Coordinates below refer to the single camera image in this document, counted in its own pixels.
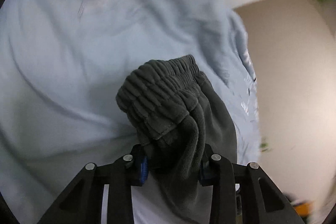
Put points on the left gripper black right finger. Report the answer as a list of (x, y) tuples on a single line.
[(243, 192)]

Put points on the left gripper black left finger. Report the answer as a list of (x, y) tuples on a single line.
[(101, 194)]

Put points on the dark grey sweatpants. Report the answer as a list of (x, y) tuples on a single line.
[(176, 113)]

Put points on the blue floral duvet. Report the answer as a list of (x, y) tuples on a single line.
[(63, 62)]

